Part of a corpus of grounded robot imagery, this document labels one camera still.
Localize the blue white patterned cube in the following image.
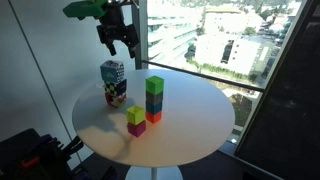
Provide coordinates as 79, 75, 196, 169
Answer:
99, 59, 125, 84

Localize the magenta block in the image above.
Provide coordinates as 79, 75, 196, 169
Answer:
126, 120, 147, 138

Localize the grey block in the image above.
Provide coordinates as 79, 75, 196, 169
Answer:
145, 90, 164, 106

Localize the white table pedestal base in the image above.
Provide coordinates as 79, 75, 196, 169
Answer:
124, 164, 184, 180

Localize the window frame pillar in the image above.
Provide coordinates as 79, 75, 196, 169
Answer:
130, 0, 149, 70

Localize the yellow block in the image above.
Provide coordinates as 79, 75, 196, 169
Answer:
125, 105, 147, 126

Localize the tiered glass building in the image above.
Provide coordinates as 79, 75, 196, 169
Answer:
147, 0, 204, 68

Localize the black equipment bag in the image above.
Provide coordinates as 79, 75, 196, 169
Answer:
0, 128, 84, 180

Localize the dark panel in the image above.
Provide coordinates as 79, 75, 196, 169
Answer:
234, 0, 320, 180

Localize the black white checkered cube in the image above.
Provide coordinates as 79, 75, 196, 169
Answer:
103, 78, 128, 97

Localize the orange block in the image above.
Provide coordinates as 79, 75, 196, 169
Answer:
145, 110, 163, 125

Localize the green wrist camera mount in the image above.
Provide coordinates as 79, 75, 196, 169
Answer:
62, 0, 109, 20

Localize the green block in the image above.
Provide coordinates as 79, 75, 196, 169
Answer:
145, 75, 165, 96

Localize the black window handrail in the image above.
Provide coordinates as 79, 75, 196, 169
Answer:
141, 59, 266, 94

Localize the beige building with yellow roof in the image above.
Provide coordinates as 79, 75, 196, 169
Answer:
203, 6, 264, 36

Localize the blue block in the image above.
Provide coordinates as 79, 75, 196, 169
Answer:
145, 101, 163, 116

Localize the orange red handle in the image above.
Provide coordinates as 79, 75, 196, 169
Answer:
20, 156, 41, 169

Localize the white office building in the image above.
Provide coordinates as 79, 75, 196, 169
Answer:
194, 31, 278, 77

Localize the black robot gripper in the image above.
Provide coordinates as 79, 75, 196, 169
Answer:
96, 2, 140, 60

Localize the red green picture cube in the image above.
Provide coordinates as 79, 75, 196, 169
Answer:
104, 91, 128, 109

